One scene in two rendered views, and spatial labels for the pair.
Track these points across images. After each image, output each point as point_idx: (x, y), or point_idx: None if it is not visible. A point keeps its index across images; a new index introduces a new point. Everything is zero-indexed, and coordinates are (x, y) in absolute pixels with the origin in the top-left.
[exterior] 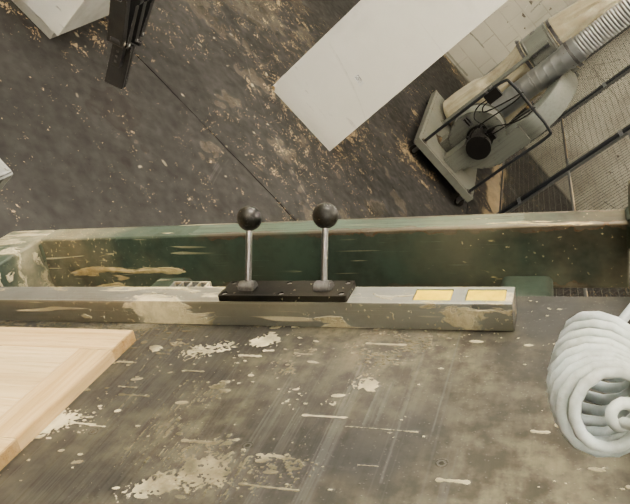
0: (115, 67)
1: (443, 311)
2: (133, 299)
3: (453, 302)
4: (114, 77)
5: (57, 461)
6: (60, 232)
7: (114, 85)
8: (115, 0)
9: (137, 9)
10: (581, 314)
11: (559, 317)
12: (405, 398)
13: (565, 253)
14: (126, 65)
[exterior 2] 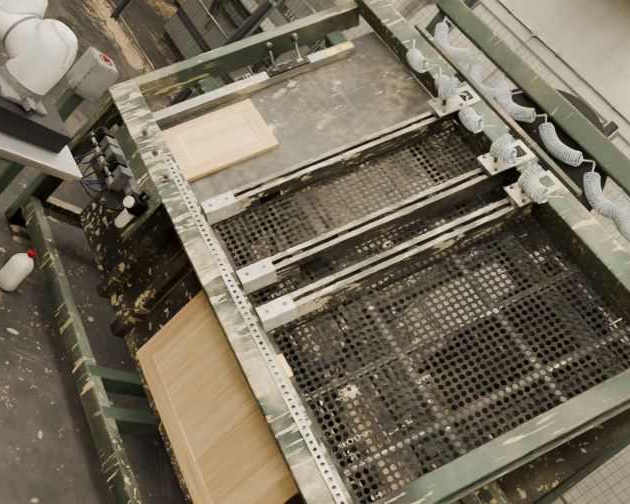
0: (216, 9)
1: (337, 55)
2: (237, 89)
3: (339, 51)
4: (215, 13)
5: (288, 134)
6: (140, 78)
7: (215, 15)
8: None
9: None
10: (410, 50)
11: (361, 44)
12: (349, 81)
13: (342, 21)
14: None
